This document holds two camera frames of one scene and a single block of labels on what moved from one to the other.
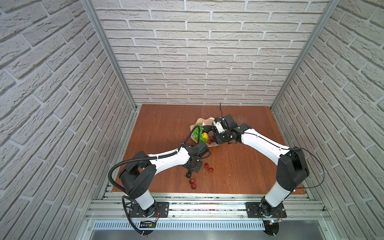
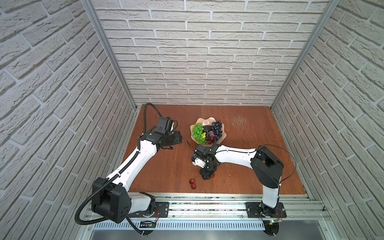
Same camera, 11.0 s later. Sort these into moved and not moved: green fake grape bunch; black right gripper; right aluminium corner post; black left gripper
Moved: black left gripper; black right gripper
Not moved: right aluminium corner post; green fake grape bunch
